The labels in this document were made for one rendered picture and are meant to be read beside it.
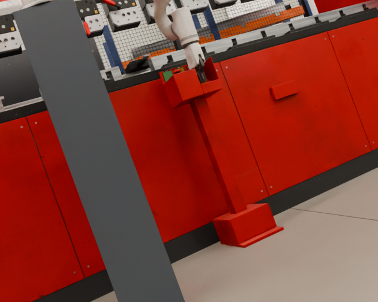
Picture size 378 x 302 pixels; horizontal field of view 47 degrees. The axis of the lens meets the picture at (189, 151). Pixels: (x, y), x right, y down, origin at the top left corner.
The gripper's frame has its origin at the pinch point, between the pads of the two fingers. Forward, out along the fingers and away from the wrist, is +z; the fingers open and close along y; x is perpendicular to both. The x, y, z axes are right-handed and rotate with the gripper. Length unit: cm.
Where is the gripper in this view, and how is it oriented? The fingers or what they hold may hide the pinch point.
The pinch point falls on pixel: (201, 77)
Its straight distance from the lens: 199.6
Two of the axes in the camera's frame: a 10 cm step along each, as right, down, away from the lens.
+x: 8.8, -3.2, 3.4
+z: 3.2, 9.5, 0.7
